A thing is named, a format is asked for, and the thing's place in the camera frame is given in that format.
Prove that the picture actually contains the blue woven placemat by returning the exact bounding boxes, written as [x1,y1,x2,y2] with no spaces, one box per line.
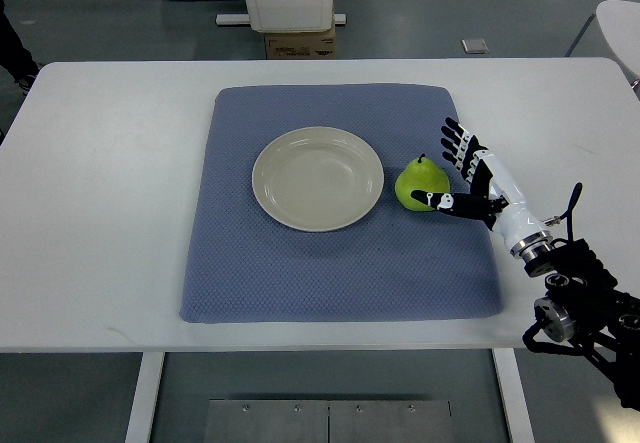
[180,83,503,323]

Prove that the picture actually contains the green pear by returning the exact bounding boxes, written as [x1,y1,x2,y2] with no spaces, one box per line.
[394,154,450,212]

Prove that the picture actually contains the white table leg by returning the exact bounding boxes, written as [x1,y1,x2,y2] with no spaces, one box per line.
[125,352,165,443]
[492,348,535,443]

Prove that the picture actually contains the white right table leg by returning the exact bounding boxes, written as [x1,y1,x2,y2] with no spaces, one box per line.
[492,348,535,443]

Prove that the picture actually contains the white left table leg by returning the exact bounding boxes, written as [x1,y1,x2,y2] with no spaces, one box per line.
[125,352,165,443]

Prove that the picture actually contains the grey floor outlet plate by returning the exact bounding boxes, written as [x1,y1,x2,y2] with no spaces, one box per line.
[461,38,490,55]

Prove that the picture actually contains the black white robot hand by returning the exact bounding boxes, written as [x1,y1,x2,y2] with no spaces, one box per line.
[411,117,552,261]

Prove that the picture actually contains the brown cardboard box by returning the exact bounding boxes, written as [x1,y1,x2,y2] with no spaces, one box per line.
[264,24,337,60]

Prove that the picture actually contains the person's dark trouser leg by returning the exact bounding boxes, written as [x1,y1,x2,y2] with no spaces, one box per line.
[0,0,41,96]

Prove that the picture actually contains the white round side table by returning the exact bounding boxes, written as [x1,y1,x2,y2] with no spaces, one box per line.
[596,0,640,94]

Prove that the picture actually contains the cream ceramic plate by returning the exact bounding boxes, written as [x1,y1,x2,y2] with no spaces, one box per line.
[251,127,384,232]

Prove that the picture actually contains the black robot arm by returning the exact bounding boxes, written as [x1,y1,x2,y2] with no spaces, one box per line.
[522,183,639,410]

